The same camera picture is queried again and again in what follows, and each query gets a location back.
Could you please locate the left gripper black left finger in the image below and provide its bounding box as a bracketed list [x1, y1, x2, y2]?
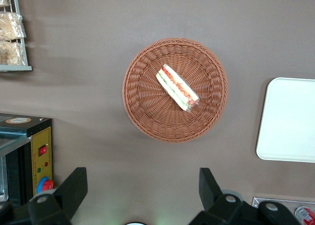
[28, 167, 88, 225]

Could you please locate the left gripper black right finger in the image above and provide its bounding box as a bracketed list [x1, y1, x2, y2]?
[189, 167, 258, 225]

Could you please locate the triangle sandwich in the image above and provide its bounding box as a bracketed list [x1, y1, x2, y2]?
[155, 64, 200, 112]

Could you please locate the round brown wicker basket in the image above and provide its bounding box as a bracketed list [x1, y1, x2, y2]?
[122, 37, 229, 144]

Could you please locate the beige plastic tray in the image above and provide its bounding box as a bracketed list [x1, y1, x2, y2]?
[255, 77, 315, 163]

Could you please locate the tray of packaged snacks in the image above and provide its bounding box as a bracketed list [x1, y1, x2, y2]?
[0, 0, 33, 72]

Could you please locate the clear acrylic bottle rack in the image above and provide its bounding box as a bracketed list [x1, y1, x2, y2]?
[252, 196, 315, 225]

